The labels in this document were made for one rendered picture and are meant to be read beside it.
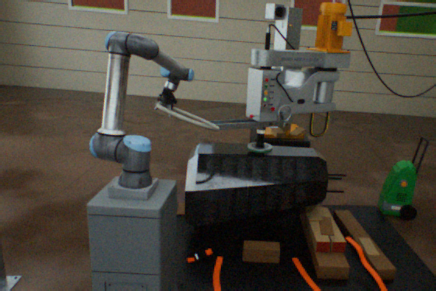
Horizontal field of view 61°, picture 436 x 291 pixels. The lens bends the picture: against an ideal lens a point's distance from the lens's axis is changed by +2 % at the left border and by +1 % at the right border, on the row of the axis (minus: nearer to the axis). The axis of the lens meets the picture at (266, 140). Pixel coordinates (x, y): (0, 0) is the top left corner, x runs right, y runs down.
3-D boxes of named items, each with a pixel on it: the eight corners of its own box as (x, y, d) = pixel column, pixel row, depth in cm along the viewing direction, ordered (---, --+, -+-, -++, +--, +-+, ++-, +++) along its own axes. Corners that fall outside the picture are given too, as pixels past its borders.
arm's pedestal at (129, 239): (166, 341, 218) (167, 214, 193) (81, 338, 217) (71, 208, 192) (184, 284, 266) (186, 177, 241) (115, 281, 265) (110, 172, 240)
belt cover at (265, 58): (329, 68, 350) (332, 50, 345) (349, 71, 330) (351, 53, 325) (244, 68, 297) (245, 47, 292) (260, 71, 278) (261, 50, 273)
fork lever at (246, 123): (277, 121, 329) (277, 116, 328) (290, 127, 314) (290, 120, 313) (207, 125, 291) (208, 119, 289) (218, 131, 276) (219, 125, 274)
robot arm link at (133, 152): (140, 173, 204) (142, 143, 199) (113, 167, 207) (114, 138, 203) (155, 166, 218) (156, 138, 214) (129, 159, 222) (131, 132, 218)
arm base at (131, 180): (145, 191, 206) (145, 174, 203) (111, 186, 206) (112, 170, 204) (156, 179, 224) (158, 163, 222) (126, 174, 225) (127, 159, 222)
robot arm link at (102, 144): (112, 165, 206) (126, 30, 197) (86, 159, 210) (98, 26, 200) (128, 161, 221) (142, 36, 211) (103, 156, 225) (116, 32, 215)
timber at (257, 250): (242, 261, 294) (243, 248, 291) (243, 252, 306) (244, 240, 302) (279, 263, 296) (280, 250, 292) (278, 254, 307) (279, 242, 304)
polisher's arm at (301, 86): (320, 117, 358) (326, 67, 344) (336, 123, 340) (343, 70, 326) (257, 123, 318) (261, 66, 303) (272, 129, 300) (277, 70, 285)
